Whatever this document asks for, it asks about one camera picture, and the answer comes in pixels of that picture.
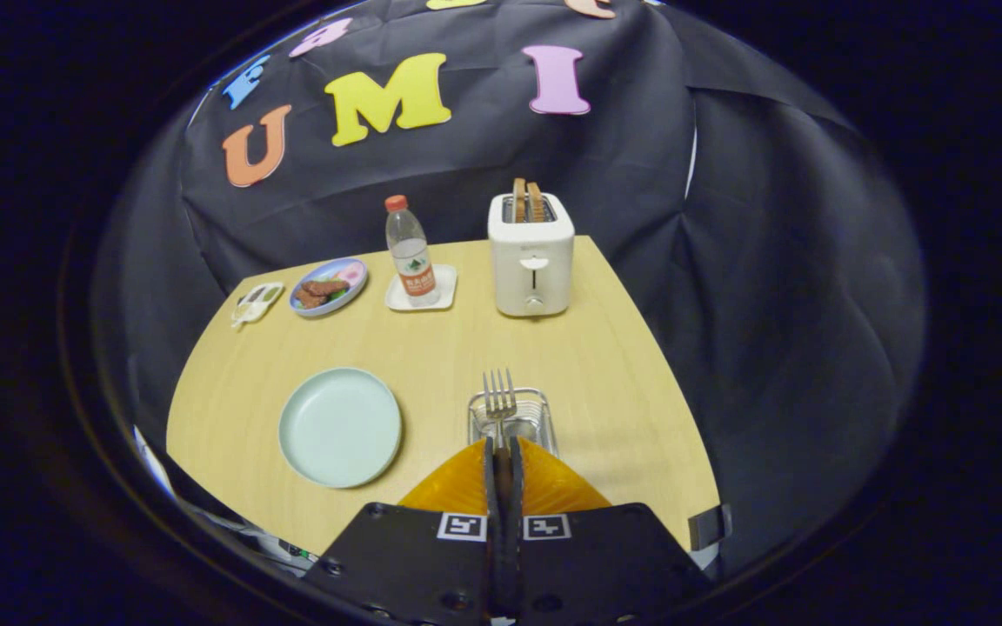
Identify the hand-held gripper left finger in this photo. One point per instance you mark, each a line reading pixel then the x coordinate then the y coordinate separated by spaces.
pixel 490 522

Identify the clear water bottle red cap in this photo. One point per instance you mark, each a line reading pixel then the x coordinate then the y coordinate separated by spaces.
pixel 414 261

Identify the toast bread slice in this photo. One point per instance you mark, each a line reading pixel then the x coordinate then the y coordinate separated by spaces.
pixel 535 203
pixel 518 200

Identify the grey table edge bracket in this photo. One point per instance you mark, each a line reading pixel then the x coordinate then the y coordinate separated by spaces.
pixel 710 526

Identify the white toaster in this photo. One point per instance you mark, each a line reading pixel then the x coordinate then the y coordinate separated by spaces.
pixel 531 269

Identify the white square coaster tray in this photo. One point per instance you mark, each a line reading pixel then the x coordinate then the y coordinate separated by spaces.
pixel 444 291

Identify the light green plate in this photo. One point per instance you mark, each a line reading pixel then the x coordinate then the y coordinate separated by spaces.
pixel 340 428

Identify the white divided sauce dish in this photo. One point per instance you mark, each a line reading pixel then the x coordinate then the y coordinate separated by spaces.
pixel 257 303

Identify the blue plate with food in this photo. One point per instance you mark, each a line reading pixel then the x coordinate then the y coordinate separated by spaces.
pixel 327 289

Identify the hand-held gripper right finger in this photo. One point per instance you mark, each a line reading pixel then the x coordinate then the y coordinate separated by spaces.
pixel 517 522

